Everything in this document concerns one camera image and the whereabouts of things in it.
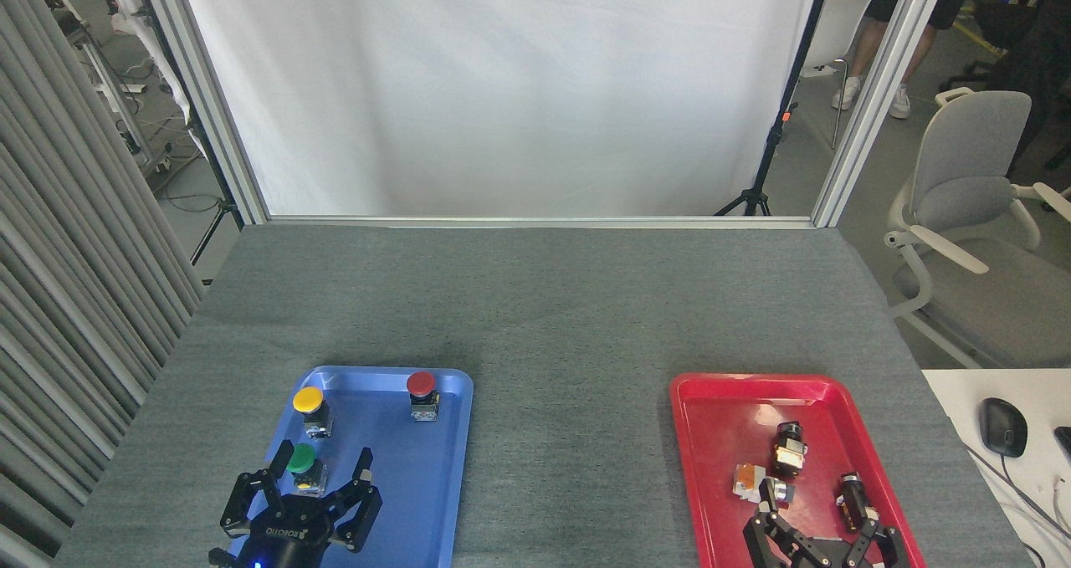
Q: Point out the green push button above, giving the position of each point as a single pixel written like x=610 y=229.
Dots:
x=302 y=459

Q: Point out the silver aluminium rail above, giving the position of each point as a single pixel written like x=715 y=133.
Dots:
x=544 y=222

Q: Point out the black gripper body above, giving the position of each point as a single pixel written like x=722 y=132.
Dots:
x=289 y=534
x=824 y=556

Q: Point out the black computer mouse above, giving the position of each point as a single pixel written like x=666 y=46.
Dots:
x=1002 y=427

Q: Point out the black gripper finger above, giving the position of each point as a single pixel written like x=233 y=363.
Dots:
x=878 y=547
x=770 y=543
x=251 y=493
x=360 y=505

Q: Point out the orange and white switch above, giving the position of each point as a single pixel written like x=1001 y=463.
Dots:
x=753 y=480

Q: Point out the red plastic tray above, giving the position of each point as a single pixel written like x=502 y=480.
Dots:
x=719 y=459

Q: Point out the yellow push button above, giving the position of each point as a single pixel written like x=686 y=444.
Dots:
x=308 y=399

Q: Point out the white backdrop screen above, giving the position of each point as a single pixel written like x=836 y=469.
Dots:
x=502 y=91

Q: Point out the blue plastic tray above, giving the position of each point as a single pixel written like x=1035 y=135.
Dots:
x=410 y=484

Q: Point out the black switch with gold band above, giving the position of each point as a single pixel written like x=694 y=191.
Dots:
x=788 y=451

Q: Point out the black tripod stand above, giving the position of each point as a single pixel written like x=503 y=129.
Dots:
x=768 y=158

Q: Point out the white desk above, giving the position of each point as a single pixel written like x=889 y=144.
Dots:
x=962 y=401

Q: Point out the grey ribbed curtain panel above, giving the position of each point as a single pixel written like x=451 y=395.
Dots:
x=67 y=300

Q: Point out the person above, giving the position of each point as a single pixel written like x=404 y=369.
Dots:
x=874 y=16

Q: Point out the grey office chair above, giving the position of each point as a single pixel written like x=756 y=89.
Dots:
x=971 y=183

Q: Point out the metal stand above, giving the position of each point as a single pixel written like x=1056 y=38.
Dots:
x=109 y=91

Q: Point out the white chair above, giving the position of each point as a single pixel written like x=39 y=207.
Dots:
x=841 y=33

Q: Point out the red push button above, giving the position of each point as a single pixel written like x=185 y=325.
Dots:
x=421 y=382

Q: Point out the silver aluminium post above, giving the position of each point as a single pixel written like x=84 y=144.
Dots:
x=209 y=99
x=878 y=99

